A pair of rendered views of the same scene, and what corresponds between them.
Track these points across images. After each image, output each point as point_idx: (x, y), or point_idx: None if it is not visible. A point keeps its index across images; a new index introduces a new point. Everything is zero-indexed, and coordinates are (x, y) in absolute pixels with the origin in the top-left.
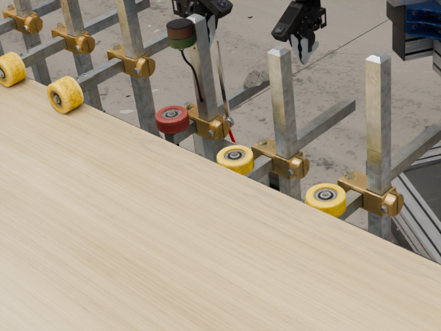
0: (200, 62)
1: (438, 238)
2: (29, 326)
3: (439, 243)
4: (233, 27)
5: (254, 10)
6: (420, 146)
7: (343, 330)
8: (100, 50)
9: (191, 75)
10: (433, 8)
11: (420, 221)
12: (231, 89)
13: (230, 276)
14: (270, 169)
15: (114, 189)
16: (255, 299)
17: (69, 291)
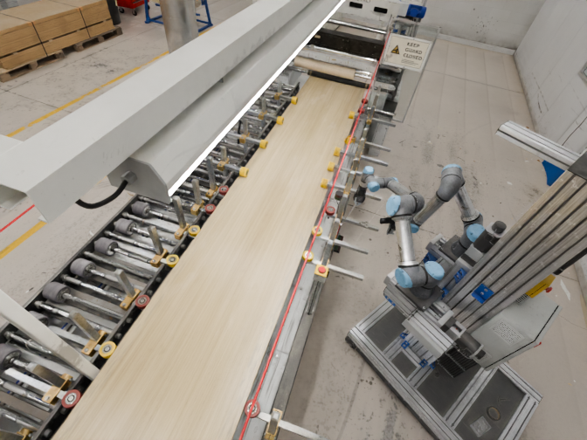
0: (340, 205)
1: (382, 310)
2: (242, 213)
3: (379, 311)
4: (481, 213)
5: (500, 216)
6: (349, 274)
7: (259, 271)
8: (436, 180)
9: (441, 212)
10: (431, 260)
11: (387, 303)
12: (441, 227)
13: (270, 244)
14: (326, 241)
15: (293, 209)
16: (264, 250)
17: (254, 216)
